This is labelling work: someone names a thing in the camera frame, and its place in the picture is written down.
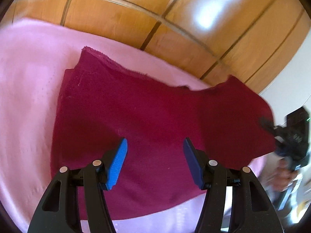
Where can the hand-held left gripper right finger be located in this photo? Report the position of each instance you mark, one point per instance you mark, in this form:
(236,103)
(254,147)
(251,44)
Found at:
(192,165)

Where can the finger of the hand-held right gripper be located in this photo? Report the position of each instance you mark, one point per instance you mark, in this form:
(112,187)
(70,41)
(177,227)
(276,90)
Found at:
(266,124)

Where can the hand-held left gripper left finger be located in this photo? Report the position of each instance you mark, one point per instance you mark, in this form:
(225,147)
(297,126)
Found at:
(119,160)

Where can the maroon garment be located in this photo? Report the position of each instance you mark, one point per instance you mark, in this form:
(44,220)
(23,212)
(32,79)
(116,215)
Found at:
(133,106)

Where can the person's right hand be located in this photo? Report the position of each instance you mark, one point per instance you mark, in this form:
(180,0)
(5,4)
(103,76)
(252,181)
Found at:
(281,177)

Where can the pink blanket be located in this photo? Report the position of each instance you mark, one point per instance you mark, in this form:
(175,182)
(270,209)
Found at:
(29,89)

